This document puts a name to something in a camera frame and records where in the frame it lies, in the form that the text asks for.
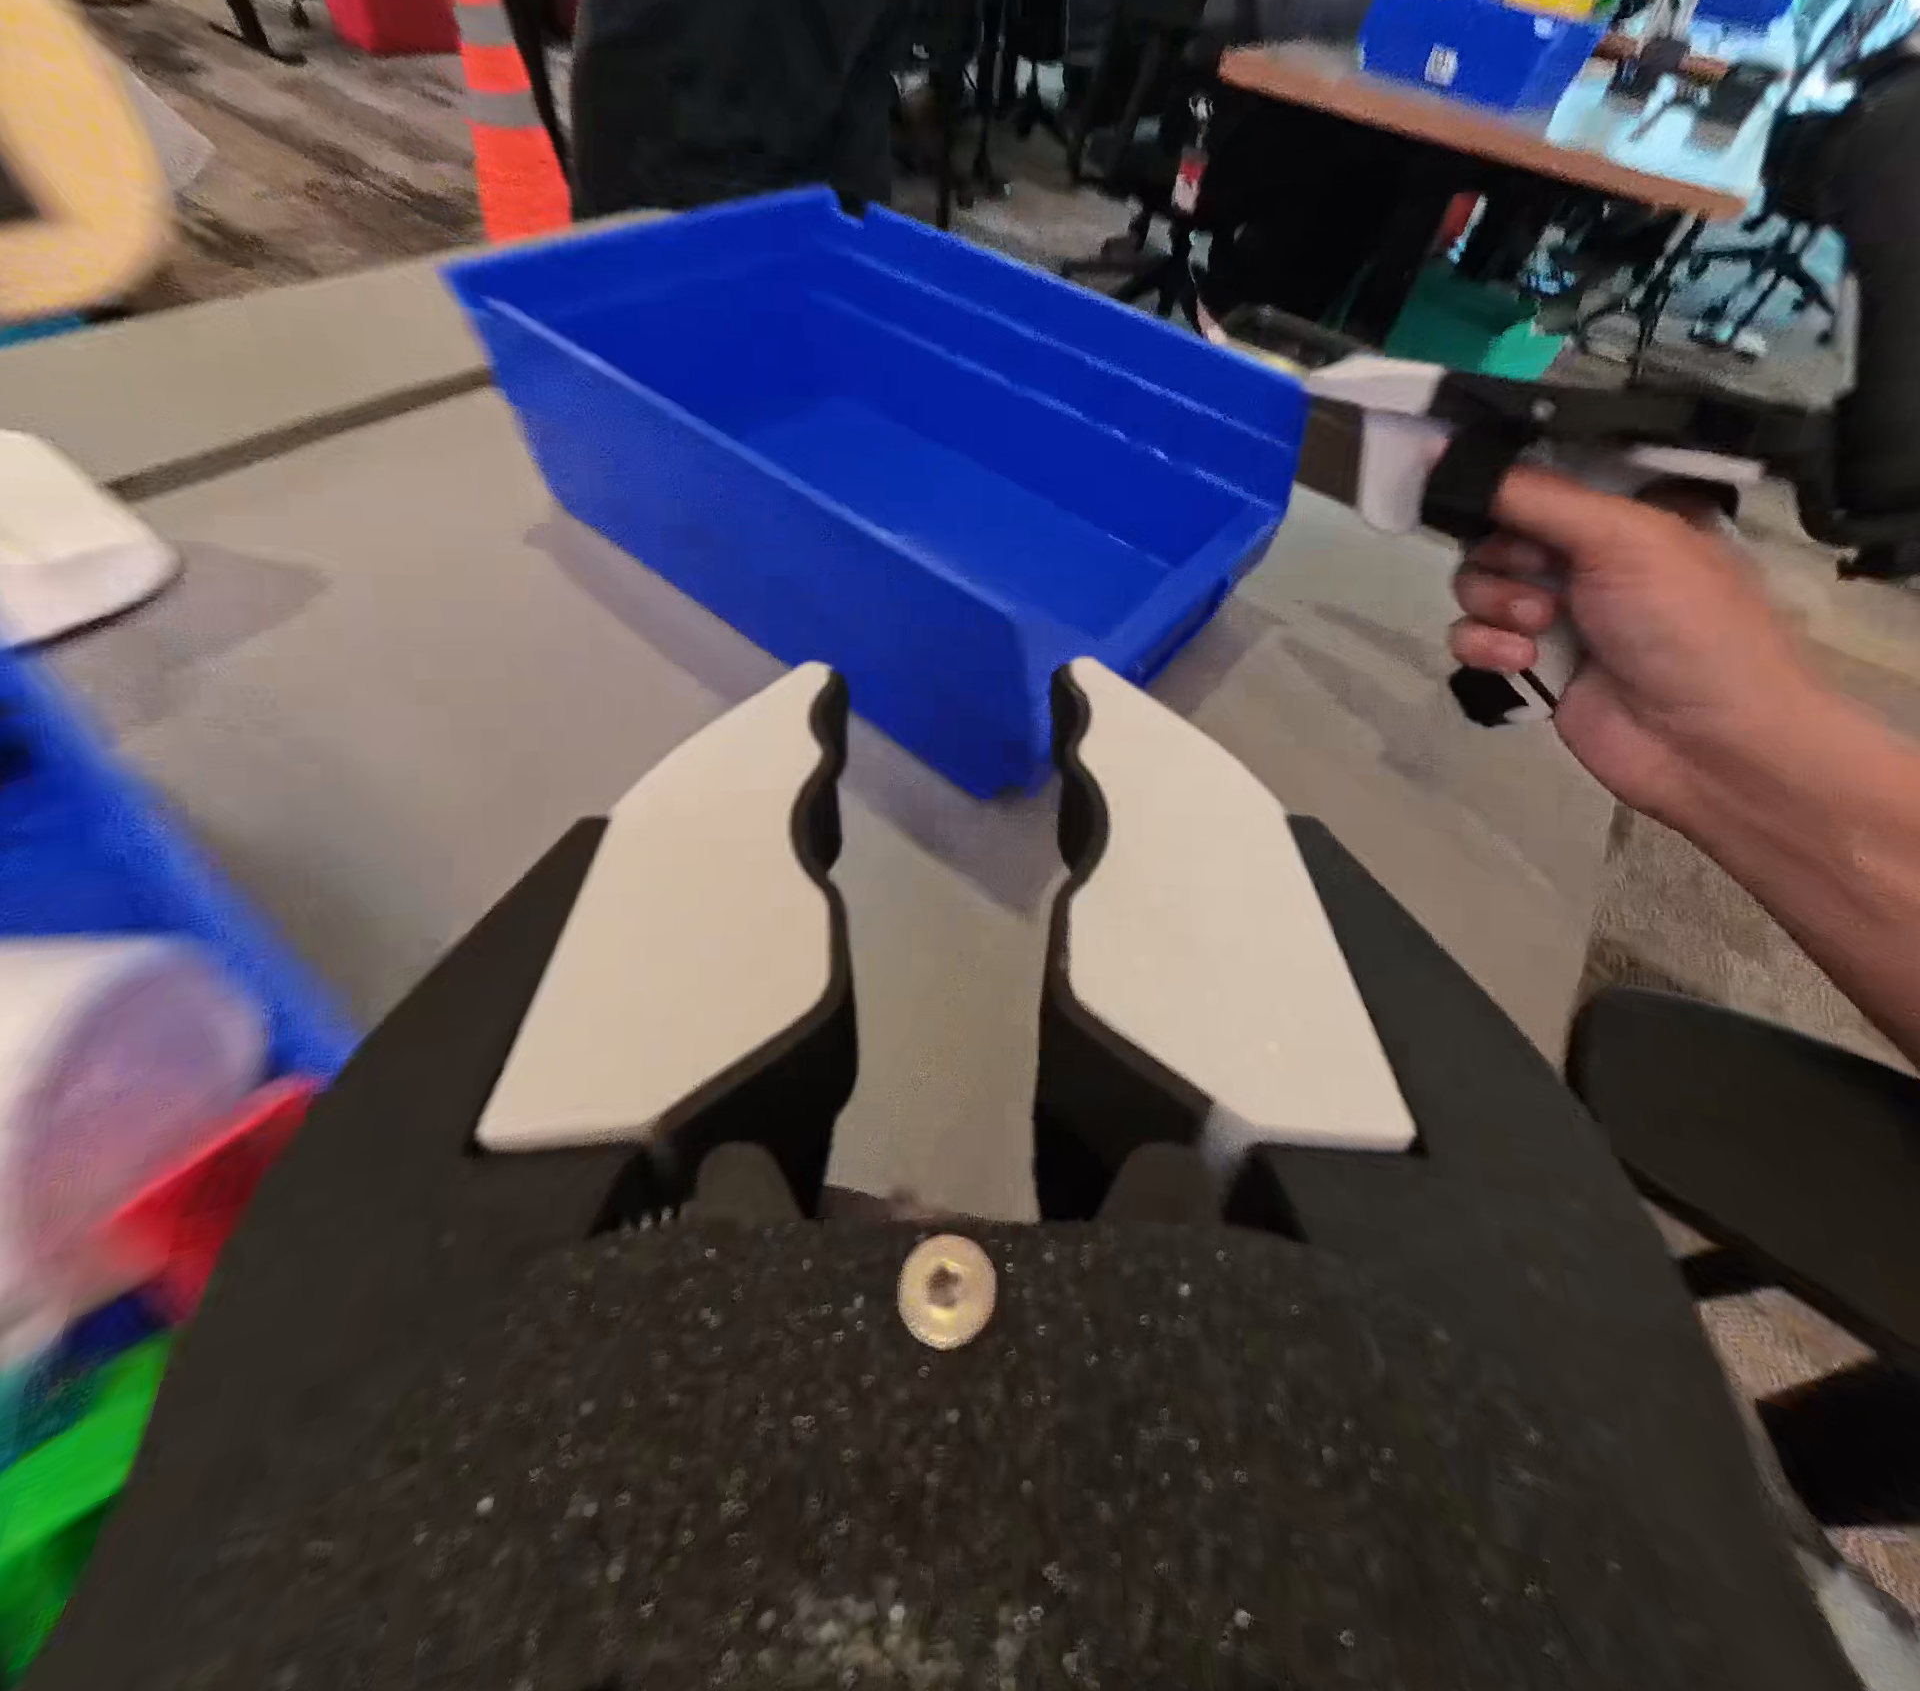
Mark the orange traffic cone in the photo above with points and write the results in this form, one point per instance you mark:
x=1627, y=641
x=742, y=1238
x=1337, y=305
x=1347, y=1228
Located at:
x=503, y=117

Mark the small blue bin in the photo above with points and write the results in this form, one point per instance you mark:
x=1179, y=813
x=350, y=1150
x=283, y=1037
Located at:
x=1470, y=49

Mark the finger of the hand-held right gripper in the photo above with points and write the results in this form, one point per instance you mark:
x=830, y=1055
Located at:
x=1389, y=387
x=1394, y=469

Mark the wood-framed black board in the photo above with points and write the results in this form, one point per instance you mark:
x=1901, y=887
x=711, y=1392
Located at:
x=60, y=147

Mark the white device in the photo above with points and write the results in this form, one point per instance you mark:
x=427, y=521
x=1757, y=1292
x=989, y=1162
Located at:
x=105, y=1093

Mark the green bin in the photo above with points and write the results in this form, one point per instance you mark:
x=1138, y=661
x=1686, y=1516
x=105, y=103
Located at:
x=1462, y=319

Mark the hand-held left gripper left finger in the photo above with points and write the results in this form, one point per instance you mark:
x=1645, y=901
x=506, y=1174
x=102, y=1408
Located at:
x=674, y=957

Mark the red object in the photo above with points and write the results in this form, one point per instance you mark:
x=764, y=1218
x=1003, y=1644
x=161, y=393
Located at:
x=211, y=1182

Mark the blue plastic bin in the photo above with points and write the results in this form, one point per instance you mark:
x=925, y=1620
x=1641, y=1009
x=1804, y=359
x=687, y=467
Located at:
x=90, y=853
x=901, y=447

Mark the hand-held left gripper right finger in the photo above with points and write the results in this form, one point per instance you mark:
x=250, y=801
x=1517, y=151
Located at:
x=1214, y=957

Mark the green toy brick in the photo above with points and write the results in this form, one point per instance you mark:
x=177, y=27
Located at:
x=60, y=1482

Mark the person's right hand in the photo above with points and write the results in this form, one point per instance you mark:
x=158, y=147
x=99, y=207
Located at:
x=1665, y=643

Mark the person's right forearm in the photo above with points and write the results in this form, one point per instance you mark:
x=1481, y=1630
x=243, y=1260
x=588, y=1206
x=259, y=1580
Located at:
x=1830, y=853

